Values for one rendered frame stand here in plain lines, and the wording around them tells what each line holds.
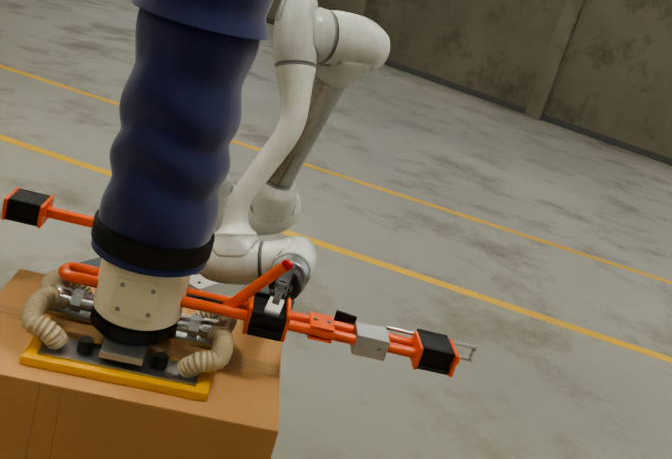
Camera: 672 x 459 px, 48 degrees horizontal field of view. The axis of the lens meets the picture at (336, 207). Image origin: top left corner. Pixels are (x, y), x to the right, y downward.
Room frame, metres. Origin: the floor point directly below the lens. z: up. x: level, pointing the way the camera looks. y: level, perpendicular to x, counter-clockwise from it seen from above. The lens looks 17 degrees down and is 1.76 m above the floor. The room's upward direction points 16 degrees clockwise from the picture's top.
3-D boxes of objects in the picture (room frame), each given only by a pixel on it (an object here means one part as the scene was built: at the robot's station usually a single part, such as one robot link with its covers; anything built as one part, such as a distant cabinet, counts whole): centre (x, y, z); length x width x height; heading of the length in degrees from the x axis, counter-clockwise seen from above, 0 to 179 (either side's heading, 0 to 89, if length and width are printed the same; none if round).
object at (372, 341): (1.40, -0.14, 1.07); 0.07 x 0.07 x 0.04; 9
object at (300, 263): (1.59, 0.06, 1.07); 0.09 x 0.06 x 0.09; 89
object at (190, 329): (1.32, 0.32, 1.01); 0.34 x 0.25 x 0.06; 99
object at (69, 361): (1.23, 0.30, 0.97); 0.34 x 0.10 x 0.05; 99
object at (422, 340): (1.41, -0.28, 1.07); 0.08 x 0.07 x 0.05; 99
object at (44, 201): (1.54, 0.65, 1.07); 0.09 x 0.08 x 0.05; 9
